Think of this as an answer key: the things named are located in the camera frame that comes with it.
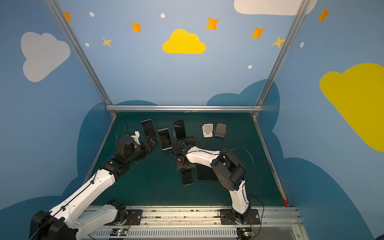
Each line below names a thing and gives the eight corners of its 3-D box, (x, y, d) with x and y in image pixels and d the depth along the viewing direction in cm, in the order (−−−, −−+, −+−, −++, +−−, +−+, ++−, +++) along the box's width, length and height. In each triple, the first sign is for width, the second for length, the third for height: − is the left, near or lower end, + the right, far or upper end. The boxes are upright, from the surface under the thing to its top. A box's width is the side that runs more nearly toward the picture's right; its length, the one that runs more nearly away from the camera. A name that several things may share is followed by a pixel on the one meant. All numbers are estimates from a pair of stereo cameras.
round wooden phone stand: (215, 137, 110) (216, 130, 104) (214, 130, 115) (215, 123, 108) (225, 137, 110) (227, 130, 104) (224, 130, 115) (226, 123, 108)
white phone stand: (202, 137, 109) (203, 129, 102) (202, 131, 113) (203, 123, 106) (212, 137, 109) (213, 130, 102) (211, 131, 113) (213, 123, 106)
